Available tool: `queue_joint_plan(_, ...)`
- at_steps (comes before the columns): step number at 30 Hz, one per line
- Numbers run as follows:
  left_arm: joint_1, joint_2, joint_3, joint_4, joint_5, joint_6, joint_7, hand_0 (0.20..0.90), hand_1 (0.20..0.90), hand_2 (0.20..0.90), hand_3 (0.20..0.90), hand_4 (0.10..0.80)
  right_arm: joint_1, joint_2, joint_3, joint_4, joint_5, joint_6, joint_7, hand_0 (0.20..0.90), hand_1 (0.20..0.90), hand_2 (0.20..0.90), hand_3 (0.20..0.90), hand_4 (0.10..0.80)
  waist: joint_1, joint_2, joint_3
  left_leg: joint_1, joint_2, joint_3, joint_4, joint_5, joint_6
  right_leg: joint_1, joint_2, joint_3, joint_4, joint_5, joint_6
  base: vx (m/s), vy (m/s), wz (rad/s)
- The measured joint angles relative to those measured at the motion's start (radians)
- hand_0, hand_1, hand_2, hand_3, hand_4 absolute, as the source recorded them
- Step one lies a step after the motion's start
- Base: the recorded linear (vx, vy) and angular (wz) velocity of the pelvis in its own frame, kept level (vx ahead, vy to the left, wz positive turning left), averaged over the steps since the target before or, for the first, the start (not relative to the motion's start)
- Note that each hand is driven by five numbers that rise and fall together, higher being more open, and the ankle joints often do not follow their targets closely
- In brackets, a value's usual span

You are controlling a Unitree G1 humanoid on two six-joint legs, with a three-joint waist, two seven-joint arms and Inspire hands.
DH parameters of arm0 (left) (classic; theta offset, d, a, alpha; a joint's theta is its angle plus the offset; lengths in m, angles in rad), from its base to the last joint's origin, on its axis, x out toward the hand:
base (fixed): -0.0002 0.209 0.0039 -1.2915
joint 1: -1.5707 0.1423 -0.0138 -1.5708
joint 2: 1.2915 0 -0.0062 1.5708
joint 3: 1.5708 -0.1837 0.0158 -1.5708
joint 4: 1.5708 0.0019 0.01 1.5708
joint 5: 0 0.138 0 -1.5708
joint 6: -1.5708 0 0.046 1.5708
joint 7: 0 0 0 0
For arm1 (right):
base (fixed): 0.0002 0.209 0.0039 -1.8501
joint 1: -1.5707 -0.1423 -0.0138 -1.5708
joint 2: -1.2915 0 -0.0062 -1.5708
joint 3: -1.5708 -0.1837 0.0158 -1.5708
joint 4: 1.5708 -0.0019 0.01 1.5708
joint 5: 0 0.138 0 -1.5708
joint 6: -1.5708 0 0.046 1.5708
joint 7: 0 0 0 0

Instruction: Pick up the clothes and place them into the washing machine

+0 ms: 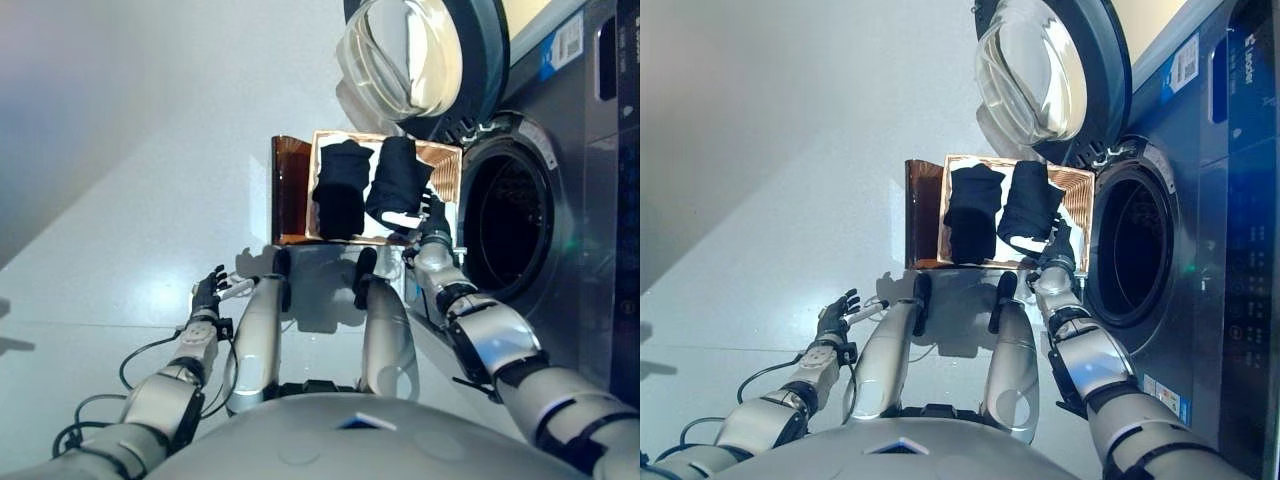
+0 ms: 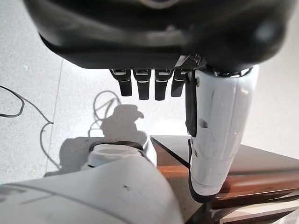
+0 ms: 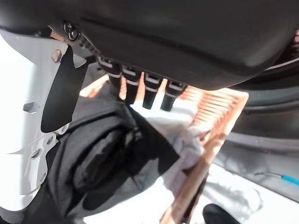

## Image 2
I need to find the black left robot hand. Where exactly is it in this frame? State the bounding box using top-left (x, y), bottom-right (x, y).
top-left (22, 0), bottom-right (294, 204)

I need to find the brown glossy stool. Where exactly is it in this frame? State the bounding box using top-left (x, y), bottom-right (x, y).
top-left (150, 135), bottom-right (299, 224)

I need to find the thin floor cable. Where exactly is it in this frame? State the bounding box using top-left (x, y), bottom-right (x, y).
top-left (0, 84), bottom-right (62, 170)

